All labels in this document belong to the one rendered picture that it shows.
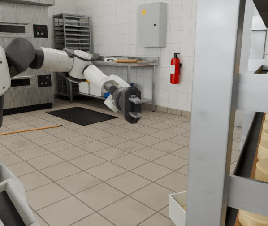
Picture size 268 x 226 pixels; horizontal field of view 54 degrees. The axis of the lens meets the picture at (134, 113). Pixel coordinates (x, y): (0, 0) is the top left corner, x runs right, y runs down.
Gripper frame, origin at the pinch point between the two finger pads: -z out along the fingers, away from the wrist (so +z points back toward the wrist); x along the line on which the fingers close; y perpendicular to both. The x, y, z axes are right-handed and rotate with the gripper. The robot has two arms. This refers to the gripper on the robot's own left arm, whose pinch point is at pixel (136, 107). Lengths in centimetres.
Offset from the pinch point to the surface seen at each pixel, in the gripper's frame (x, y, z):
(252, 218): -2, -1, -56
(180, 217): -81, 43, 47
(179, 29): 51, 172, 326
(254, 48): 18.4, 18.4, -29.5
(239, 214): -3, -2, -54
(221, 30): 19, -13, -62
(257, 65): 14.8, 18.8, -30.4
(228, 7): 21, -12, -63
